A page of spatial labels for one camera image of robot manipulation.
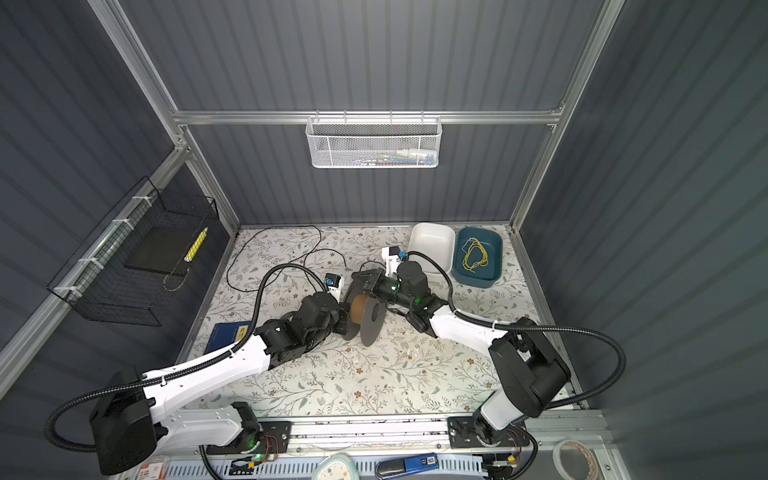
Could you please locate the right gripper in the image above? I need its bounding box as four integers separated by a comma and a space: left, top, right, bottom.
354, 269, 416, 313

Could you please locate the grey perforated cable spool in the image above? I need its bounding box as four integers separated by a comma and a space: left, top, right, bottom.
340, 282, 388, 347

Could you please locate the black cable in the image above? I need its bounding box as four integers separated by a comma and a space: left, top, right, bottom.
225, 225, 388, 294

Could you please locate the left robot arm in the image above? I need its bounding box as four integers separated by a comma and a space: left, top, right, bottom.
44, 274, 342, 475

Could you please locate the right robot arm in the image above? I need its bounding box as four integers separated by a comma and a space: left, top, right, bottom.
348, 251, 627, 446

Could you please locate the white plastic bin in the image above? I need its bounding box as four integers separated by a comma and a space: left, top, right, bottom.
407, 222, 456, 272

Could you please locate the blue book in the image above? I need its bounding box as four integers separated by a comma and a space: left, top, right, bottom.
204, 321, 250, 354

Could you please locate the floral table mat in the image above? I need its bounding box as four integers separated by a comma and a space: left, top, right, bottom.
180, 226, 499, 417

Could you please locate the teal plastic bin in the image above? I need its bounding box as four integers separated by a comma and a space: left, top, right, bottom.
452, 227, 503, 289

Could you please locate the yellow marker pen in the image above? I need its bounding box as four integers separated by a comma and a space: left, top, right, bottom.
183, 227, 208, 263

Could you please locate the white round device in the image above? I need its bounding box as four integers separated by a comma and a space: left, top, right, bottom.
311, 453, 361, 480

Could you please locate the black flat pad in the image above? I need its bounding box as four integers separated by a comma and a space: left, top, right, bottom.
123, 227, 195, 276

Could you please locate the blue utility tool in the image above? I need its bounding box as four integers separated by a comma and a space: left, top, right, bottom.
374, 453, 439, 480

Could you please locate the tape roll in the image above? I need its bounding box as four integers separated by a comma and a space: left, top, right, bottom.
552, 439, 600, 480

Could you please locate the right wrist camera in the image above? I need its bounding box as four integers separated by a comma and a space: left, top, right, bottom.
382, 246, 407, 278

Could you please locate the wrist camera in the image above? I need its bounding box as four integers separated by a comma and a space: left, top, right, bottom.
325, 273, 344, 302
382, 246, 407, 278

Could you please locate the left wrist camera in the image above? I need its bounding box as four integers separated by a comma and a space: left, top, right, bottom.
325, 273, 344, 302

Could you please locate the yellow cable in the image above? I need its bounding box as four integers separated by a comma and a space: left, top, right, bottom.
461, 237, 490, 272

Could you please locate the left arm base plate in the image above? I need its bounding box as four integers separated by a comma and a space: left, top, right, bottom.
205, 420, 292, 458

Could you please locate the white wire wall basket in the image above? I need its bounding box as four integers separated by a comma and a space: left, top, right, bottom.
305, 119, 443, 169

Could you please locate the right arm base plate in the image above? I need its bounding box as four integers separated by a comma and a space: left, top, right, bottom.
447, 415, 531, 449

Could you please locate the black wire wall basket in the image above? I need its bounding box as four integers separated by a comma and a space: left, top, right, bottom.
47, 182, 219, 327

